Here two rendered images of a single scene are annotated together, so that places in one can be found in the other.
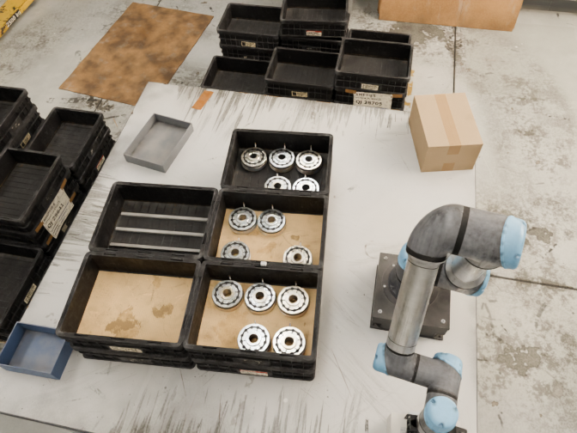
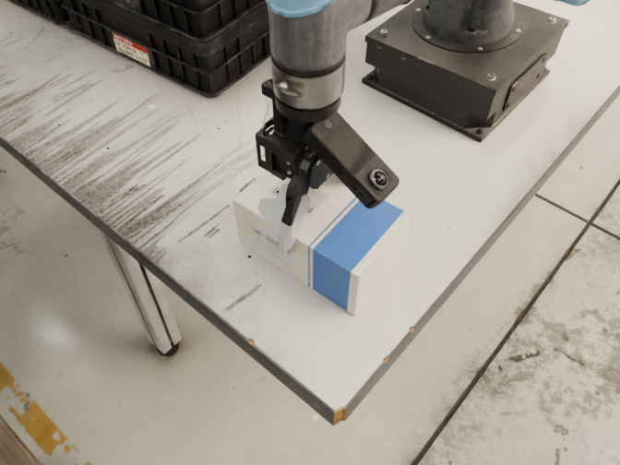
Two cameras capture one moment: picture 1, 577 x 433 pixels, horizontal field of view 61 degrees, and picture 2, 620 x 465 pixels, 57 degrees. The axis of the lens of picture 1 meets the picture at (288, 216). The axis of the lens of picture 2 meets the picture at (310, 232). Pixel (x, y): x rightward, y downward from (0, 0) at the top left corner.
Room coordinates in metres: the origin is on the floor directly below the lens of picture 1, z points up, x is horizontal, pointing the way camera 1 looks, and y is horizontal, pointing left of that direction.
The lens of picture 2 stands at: (-0.19, -0.56, 1.34)
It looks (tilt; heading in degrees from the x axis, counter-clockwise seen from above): 51 degrees down; 26
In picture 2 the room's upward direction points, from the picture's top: straight up
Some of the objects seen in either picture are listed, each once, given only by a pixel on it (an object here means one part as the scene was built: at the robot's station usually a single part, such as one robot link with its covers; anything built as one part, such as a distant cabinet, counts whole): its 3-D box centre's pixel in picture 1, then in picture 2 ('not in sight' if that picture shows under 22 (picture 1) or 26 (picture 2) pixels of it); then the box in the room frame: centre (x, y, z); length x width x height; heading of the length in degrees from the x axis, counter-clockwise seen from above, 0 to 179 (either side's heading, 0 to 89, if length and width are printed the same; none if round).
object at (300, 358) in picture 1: (255, 308); not in sight; (0.63, 0.12, 0.92); 0.40 x 0.30 x 0.02; 81
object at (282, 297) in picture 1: (293, 300); not in sight; (0.68, 0.00, 0.86); 0.10 x 0.10 x 0.01
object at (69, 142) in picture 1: (75, 156); not in sight; (1.86, 1.16, 0.31); 0.40 x 0.30 x 0.34; 165
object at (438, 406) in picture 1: (439, 415); (310, 3); (0.25, -0.34, 1.06); 0.09 x 0.08 x 0.11; 157
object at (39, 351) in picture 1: (38, 350); not in sight; (0.61, 0.88, 0.74); 0.20 x 0.15 x 0.07; 77
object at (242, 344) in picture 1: (253, 338); not in sight; (0.55, 0.13, 0.86); 0.10 x 0.10 x 0.01
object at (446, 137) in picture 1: (443, 131); not in sight; (1.44, -0.68, 0.78); 0.30 x 0.22 x 0.16; 179
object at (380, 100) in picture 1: (372, 103); not in sight; (2.04, -0.51, 0.41); 0.31 x 0.02 x 0.16; 75
